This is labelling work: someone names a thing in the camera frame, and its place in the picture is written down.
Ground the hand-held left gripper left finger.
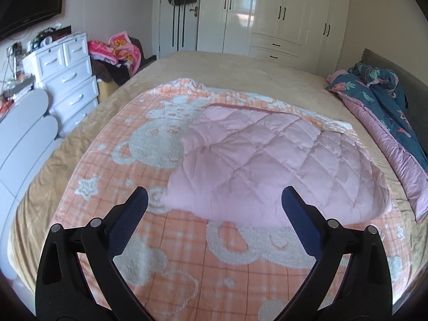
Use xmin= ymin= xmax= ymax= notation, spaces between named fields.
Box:
xmin=34 ymin=186 xmax=158 ymax=321

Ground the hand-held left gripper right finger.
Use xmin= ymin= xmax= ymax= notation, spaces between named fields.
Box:
xmin=277 ymin=185 xmax=392 ymax=321

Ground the pink quilted jacket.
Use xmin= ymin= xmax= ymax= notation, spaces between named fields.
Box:
xmin=160 ymin=104 xmax=393 ymax=228

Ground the pile of pink clothes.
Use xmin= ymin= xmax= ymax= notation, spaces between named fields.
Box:
xmin=90 ymin=37 xmax=158 ymax=86

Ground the orange printed blanket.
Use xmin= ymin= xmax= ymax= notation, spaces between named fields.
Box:
xmin=43 ymin=78 xmax=412 ymax=321

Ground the cardboard box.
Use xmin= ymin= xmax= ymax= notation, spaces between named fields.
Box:
xmin=97 ymin=78 xmax=121 ymax=102

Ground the white rounded footboard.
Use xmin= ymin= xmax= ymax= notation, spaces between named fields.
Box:
xmin=0 ymin=89 xmax=61 ymax=208

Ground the blue floral duvet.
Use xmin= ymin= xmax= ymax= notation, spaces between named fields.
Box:
xmin=326 ymin=62 xmax=428 ymax=223

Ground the white chest of drawers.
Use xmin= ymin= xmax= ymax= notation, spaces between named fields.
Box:
xmin=22 ymin=32 xmax=101 ymax=137

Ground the bed with beige cover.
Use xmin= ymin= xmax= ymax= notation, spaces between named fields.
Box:
xmin=7 ymin=51 xmax=428 ymax=308

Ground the pink printed towel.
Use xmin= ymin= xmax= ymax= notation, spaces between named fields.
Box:
xmin=87 ymin=31 xmax=143 ymax=71

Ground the white door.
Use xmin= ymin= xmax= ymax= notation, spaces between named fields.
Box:
xmin=159 ymin=0 xmax=201 ymax=59

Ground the white glossy wardrobe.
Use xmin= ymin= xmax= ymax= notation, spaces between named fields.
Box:
xmin=197 ymin=0 xmax=351 ymax=74

